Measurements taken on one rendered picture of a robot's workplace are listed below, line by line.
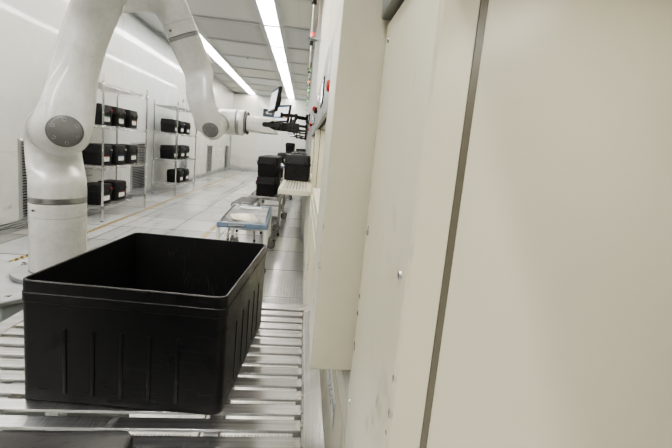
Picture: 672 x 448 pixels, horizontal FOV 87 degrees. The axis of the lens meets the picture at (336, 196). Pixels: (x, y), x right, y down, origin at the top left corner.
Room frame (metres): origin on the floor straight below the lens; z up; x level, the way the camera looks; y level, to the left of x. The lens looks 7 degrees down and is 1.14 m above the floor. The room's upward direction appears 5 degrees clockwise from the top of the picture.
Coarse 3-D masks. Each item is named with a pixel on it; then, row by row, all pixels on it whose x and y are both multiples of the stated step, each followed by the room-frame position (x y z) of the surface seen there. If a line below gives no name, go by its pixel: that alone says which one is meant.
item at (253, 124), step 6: (246, 114) 1.17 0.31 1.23; (246, 120) 1.15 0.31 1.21; (252, 120) 1.15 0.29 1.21; (258, 120) 1.15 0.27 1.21; (264, 120) 1.15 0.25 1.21; (270, 120) 1.15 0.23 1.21; (276, 120) 1.16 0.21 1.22; (246, 126) 1.15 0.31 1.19; (252, 126) 1.15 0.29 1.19; (258, 126) 1.15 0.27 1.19; (246, 132) 1.18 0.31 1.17; (258, 132) 1.17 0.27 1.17; (264, 132) 1.16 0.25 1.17; (270, 132) 1.16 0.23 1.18; (276, 132) 1.17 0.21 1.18
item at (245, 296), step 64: (128, 256) 0.69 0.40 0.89; (192, 256) 0.71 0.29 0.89; (256, 256) 0.63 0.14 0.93; (64, 320) 0.44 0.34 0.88; (128, 320) 0.44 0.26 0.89; (192, 320) 0.44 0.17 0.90; (256, 320) 0.66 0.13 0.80; (64, 384) 0.44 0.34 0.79; (128, 384) 0.44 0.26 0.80; (192, 384) 0.44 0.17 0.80
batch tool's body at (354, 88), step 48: (336, 48) 0.44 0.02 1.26; (384, 48) 0.41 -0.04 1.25; (336, 96) 0.40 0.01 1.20; (336, 144) 0.40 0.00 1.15; (336, 192) 0.40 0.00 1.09; (336, 240) 0.40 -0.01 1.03; (336, 288) 0.41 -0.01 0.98; (336, 336) 0.41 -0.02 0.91; (336, 384) 0.50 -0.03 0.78; (336, 432) 0.46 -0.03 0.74
